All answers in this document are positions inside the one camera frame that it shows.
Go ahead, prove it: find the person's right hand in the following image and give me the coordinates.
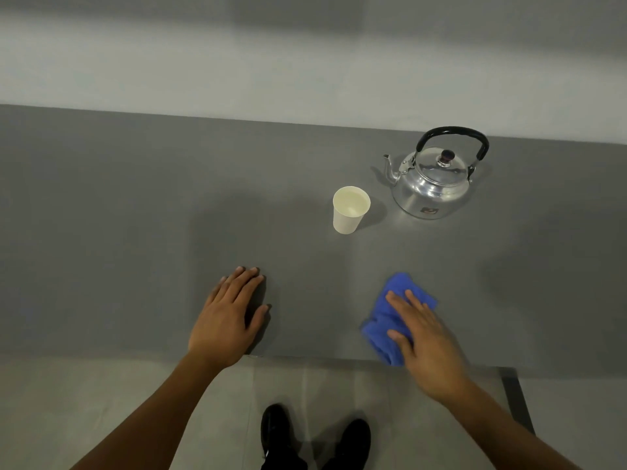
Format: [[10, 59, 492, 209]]
[[385, 290, 474, 407]]

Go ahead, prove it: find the person's left hand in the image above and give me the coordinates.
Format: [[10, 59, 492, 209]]
[[188, 266, 271, 370]]

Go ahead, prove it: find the blue cleaning cloth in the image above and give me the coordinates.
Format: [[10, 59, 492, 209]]
[[361, 273, 438, 367]]

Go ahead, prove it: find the person's left forearm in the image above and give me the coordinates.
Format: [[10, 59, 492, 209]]
[[71, 351, 231, 470]]

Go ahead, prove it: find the person's right forearm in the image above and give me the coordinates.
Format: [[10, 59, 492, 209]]
[[440, 379, 585, 470]]

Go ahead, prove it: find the white paper cup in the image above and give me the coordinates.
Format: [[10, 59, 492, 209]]
[[332, 186, 371, 235]]

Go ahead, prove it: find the person's black right shoe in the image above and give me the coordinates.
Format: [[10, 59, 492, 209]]
[[337, 419, 372, 470]]

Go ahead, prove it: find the person's black shoe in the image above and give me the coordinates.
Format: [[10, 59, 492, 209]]
[[260, 404, 296, 470], [337, 419, 372, 470]]

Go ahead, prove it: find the person's black left shoe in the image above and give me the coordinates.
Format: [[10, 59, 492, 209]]
[[260, 404, 296, 470]]

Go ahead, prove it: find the silver metal kettle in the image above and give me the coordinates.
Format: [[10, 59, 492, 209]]
[[383, 126, 490, 221]]

